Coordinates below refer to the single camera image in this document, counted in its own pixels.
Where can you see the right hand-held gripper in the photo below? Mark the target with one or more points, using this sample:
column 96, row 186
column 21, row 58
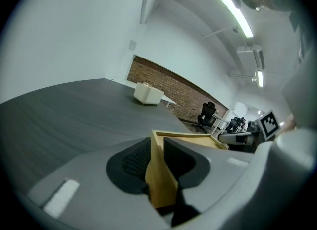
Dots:
column 268, row 123

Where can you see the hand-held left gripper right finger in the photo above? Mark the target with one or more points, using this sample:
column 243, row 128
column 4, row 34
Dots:
column 223, row 172

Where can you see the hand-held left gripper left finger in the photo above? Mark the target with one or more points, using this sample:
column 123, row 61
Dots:
column 86, row 174

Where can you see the wooden box with sliding lid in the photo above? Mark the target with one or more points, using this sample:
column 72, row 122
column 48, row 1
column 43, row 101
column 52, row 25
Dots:
column 161, row 179

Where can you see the person's right forearm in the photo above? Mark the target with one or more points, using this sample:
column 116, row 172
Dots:
column 289, row 123

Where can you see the cream plastic caddy basket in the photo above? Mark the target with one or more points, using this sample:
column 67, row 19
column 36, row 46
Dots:
column 148, row 94

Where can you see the black office chair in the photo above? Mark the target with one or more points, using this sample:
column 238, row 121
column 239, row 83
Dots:
column 234, row 125
column 206, row 116

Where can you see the white desk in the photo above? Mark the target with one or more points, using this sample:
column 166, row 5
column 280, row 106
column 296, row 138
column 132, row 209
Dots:
column 220, row 120

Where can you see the dark grey table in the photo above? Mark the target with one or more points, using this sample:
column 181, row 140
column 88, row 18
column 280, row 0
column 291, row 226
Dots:
column 74, row 115

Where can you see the long ceiling light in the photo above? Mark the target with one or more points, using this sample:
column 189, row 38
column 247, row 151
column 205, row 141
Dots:
column 235, row 13
column 260, row 79

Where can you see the white table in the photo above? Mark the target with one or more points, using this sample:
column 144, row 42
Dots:
column 167, row 98

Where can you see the white air conditioner unit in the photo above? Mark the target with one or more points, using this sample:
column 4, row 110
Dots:
column 252, row 56

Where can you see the white wall plate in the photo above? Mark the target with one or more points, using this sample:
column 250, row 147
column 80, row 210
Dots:
column 132, row 45

